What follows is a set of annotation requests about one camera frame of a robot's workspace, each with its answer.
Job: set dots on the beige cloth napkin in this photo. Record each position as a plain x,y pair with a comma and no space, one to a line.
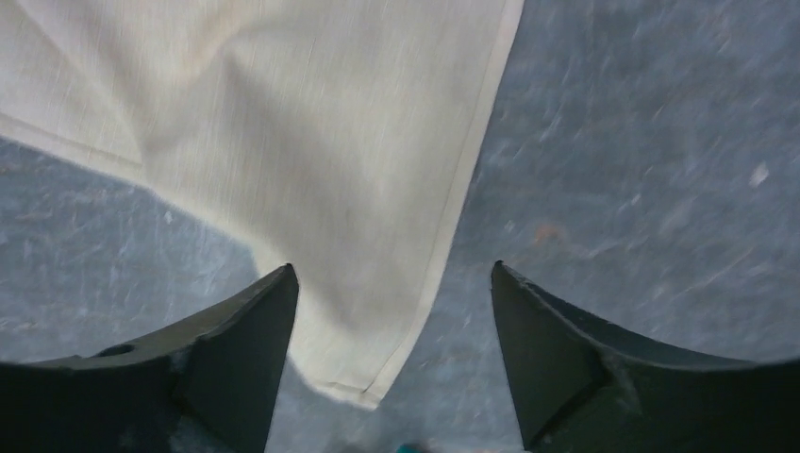
338,136

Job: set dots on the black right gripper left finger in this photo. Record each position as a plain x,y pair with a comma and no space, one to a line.
219,368

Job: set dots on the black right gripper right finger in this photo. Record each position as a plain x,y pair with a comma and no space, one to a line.
579,383

